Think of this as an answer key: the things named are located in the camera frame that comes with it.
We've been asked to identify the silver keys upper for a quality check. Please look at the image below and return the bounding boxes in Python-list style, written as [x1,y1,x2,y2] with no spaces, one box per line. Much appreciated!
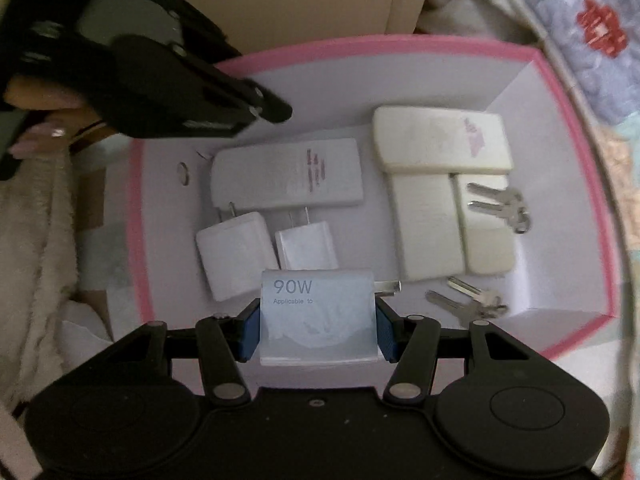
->
[466,182,532,235]

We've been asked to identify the person's left hand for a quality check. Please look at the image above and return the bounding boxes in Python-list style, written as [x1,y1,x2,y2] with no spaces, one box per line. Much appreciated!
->
[3,76,116,159]

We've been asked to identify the small white charger plug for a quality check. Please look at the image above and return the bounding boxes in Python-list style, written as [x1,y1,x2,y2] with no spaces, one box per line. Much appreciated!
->
[274,209,340,271]

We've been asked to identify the silver keys lower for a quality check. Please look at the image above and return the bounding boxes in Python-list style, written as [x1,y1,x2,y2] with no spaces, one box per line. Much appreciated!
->
[425,276,510,327]

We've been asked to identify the pink cardboard box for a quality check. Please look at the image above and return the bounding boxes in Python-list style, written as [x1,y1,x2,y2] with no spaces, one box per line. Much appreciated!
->
[127,36,622,358]

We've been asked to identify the white rectangular power bank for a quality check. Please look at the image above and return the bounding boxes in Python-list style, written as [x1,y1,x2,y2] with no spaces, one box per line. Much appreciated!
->
[210,139,363,211]

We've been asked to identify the silver keys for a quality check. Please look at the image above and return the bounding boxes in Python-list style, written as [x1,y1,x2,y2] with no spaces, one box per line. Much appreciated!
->
[466,182,532,235]
[425,276,510,327]

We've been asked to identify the floral quilted blanket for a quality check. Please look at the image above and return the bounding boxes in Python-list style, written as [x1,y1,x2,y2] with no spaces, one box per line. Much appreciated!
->
[444,0,640,261]

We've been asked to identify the white 90W charger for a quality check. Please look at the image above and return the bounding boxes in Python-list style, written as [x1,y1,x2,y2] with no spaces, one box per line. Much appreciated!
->
[257,269,383,366]

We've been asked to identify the white charger plug left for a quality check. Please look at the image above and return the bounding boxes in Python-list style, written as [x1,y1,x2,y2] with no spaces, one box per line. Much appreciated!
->
[195,211,280,302]

